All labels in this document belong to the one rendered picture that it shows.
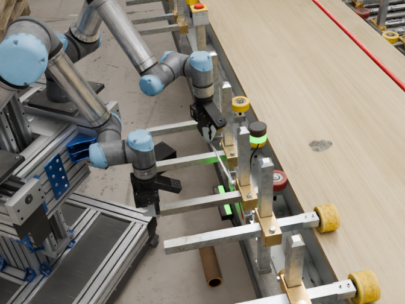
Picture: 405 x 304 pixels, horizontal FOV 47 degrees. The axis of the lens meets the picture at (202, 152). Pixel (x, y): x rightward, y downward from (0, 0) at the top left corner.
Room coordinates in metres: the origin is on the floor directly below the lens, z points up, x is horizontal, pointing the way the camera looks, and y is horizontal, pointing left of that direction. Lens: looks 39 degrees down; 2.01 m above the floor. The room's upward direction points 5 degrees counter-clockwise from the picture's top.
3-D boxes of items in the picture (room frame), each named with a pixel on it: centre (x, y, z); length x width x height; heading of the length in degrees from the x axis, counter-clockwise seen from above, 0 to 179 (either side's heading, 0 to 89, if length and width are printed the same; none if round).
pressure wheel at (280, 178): (1.19, -0.24, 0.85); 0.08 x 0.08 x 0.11
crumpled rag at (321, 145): (1.35, -0.44, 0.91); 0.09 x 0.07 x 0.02; 91
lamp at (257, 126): (1.23, -0.18, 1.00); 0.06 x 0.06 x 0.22; 8
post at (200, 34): (1.98, -0.04, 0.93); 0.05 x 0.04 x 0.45; 8
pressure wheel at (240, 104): (1.69, -0.18, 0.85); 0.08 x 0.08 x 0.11
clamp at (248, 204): (1.20, -0.14, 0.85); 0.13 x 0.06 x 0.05; 8
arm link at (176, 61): (1.48, 0.07, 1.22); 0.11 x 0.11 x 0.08; 55
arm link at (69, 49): (1.66, 0.53, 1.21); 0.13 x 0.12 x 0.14; 145
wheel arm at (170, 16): (2.90, 0.18, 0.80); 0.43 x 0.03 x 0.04; 98
